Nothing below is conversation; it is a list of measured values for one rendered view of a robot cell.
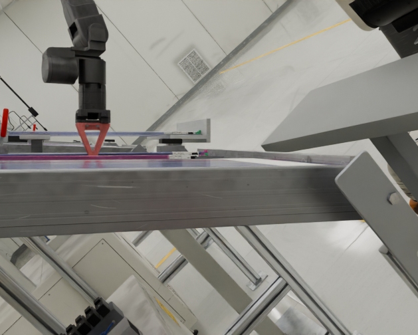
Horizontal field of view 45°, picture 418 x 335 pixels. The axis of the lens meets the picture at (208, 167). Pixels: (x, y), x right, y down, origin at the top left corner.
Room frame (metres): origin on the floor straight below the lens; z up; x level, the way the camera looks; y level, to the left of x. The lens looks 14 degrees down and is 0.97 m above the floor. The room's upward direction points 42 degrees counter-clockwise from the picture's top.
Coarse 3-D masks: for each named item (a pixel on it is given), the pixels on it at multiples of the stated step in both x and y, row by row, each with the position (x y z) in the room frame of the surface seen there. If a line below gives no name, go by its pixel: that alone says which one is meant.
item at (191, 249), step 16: (176, 240) 1.41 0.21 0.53; (192, 240) 1.42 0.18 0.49; (192, 256) 1.41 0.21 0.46; (208, 256) 1.42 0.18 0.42; (208, 272) 1.41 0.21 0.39; (224, 272) 1.42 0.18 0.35; (224, 288) 1.41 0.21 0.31; (240, 288) 1.42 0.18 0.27; (240, 304) 1.41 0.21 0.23; (288, 320) 1.53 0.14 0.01; (304, 320) 1.47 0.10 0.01
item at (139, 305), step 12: (132, 276) 1.14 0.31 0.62; (120, 288) 1.12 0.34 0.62; (132, 288) 1.06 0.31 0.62; (144, 288) 1.10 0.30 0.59; (108, 300) 1.12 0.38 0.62; (120, 300) 1.06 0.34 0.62; (132, 300) 1.00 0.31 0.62; (144, 300) 0.96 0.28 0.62; (156, 300) 1.06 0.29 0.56; (132, 312) 0.95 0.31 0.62; (144, 312) 0.91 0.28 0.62; (156, 312) 0.90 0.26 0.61; (168, 312) 1.05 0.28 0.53; (144, 324) 0.86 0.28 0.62; (156, 324) 0.82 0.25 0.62; (168, 324) 0.88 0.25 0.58; (180, 324) 1.07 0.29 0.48
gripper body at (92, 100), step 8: (80, 88) 1.08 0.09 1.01; (88, 88) 1.07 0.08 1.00; (96, 88) 1.07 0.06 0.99; (104, 88) 1.08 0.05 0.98; (80, 96) 1.07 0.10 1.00; (88, 96) 1.06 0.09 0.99; (96, 96) 1.07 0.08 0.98; (104, 96) 1.08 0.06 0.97; (80, 104) 1.07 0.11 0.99; (88, 104) 1.06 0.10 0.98; (96, 104) 1.06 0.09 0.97; (104, 104) 1.08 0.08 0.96; (80, 112) 1.03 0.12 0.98; (88, 112) 1.05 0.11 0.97; (96, 112) 1.05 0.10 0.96; (104, 112) 1.04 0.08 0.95
